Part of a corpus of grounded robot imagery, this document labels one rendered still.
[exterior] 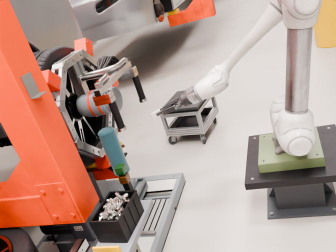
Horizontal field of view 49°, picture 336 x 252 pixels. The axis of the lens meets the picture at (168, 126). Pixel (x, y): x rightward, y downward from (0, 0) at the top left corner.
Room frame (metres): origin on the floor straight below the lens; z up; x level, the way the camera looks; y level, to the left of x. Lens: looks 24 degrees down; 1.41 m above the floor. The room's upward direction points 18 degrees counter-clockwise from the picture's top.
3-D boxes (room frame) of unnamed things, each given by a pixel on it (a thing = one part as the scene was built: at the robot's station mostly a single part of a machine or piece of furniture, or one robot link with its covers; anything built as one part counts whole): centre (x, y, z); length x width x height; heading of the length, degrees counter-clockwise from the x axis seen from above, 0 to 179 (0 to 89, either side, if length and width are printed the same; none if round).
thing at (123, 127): (1.64, 0.22, 0.83); 0.04 x 0.04 x 0.16
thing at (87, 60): (1.88, 0.37, 0.85); 0.54 x 0.07 x 0.54; 158
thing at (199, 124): (2.89, -0.21, 0.17); 0.43 x 0.36 x 0.34; 148
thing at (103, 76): (1.75, 0.29, 1.03); 0.19 x 0.18 x 0.11; 68
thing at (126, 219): (1.31, 0.32, 0.51); 0.20 x 0.14 x 0.13; 155
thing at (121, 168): (1.46, 0.26, 0.64); 0.04 x 0.04 x 0.04; 68
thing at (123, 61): (1.93, 0.22, 1.03); 0.19 x 0.18 x 0.11; 68
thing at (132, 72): (1.96, 0.12, 0.93); 0.09 x 0.05 x 0.05; 68
